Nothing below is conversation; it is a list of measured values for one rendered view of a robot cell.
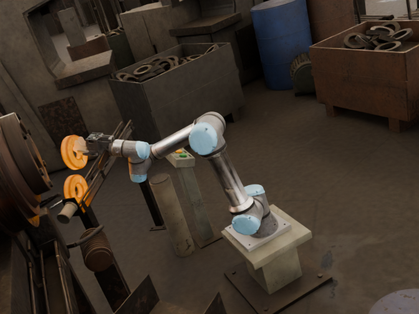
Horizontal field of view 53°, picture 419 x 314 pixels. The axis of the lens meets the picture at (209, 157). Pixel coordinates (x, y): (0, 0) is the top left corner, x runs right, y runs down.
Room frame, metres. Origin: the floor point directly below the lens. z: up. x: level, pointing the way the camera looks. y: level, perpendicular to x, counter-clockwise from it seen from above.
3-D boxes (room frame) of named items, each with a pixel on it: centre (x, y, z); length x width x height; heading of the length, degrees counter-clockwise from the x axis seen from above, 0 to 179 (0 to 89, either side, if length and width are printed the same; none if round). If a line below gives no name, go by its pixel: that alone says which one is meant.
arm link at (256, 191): (1.65, -0.14, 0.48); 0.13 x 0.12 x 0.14; 156
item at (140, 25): (5.76, 0.10, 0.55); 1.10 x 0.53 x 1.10; 37
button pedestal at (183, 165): (2.17, 0.16, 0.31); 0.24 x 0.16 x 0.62; 17
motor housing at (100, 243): (1.66, 0.63, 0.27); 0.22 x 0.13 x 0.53; 17
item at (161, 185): (2.08, 0.30, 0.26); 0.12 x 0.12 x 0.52
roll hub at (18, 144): (1.33, 0.57, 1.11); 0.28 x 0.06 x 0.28; 17
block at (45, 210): (1.53, 0.75, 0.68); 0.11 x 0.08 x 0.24; 107
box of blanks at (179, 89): (4.02, 0.15, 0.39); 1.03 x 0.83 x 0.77; 122
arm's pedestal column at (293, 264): (1.65, -0.15, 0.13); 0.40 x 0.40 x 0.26; 19
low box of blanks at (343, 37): (3.19, -1.57, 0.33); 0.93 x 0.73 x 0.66; 24
